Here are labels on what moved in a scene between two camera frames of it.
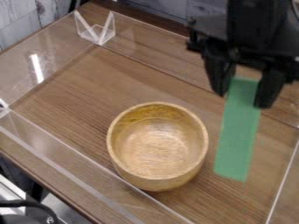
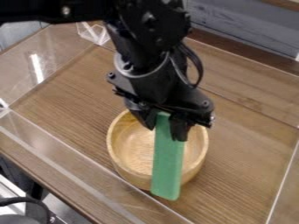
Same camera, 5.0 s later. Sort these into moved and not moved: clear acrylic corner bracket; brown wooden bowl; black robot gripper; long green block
Moved: black robot gripper; long green block
Not moved: clear acrylic corner bracket; brown wooden bowl
